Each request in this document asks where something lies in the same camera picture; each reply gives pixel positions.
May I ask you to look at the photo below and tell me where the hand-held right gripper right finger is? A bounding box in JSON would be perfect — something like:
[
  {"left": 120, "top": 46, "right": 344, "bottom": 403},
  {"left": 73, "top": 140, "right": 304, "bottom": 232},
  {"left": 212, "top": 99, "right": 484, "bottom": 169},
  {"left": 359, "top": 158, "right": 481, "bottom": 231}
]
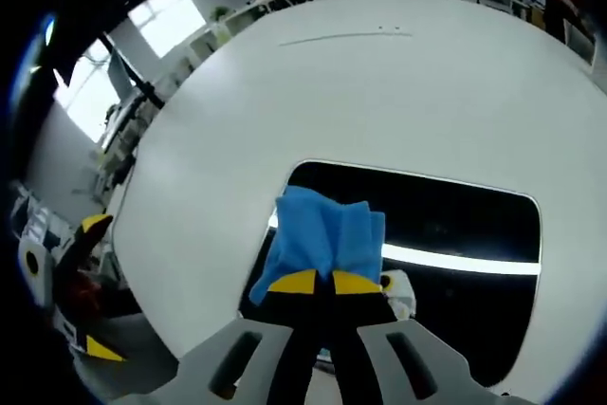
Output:
[{"left": 331, "top": 269, "right": 537, "bottom": 405}]

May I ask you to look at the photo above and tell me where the blue cleaning cloth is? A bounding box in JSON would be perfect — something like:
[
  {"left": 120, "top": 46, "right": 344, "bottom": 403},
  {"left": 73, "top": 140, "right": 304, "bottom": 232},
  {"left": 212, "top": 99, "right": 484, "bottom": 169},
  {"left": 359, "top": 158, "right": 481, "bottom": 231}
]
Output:
[{"left": 248, "top": 185, "right": 386, "bottom": 306}]

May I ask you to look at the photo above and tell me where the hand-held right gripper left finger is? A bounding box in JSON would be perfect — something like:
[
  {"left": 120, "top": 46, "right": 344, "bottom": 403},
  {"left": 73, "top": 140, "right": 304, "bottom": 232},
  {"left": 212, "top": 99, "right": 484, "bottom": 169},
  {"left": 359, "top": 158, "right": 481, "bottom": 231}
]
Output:
[{"left": 111, "top": 267, "right": 329, "bottom": 405}]

